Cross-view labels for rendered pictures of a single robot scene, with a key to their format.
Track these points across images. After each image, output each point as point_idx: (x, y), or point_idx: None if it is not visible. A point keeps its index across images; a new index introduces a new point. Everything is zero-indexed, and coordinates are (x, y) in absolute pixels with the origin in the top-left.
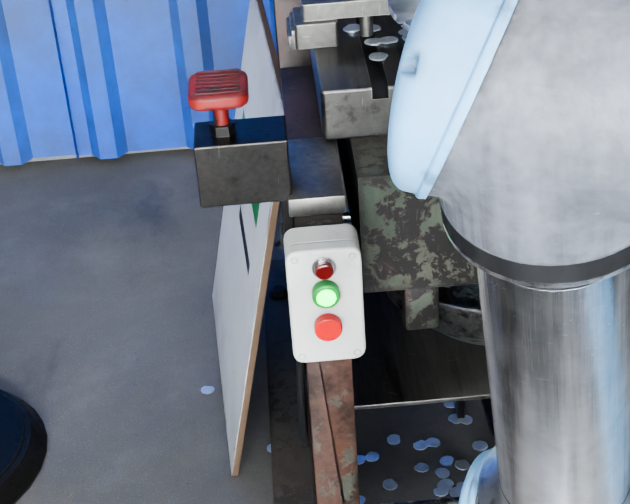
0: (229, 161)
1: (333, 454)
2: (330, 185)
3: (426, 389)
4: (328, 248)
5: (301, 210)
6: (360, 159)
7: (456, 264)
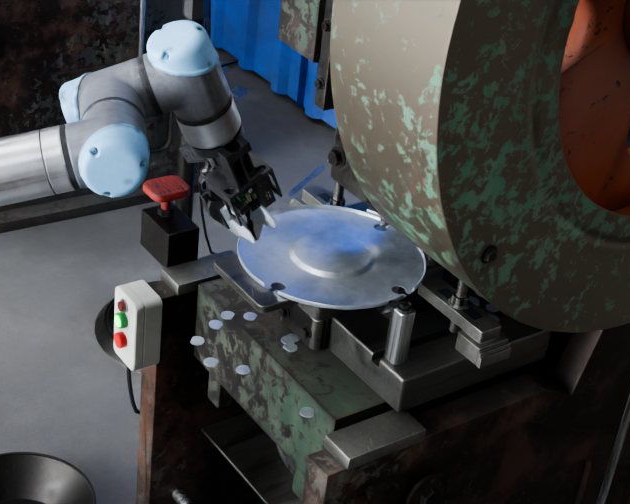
0: (150, 227)
1: (145, 429)
2: (186, 277)
3: (238, 455)
4: (128, 296)
5: (163, 278)
6: (221, 280)
7: (226, 375)
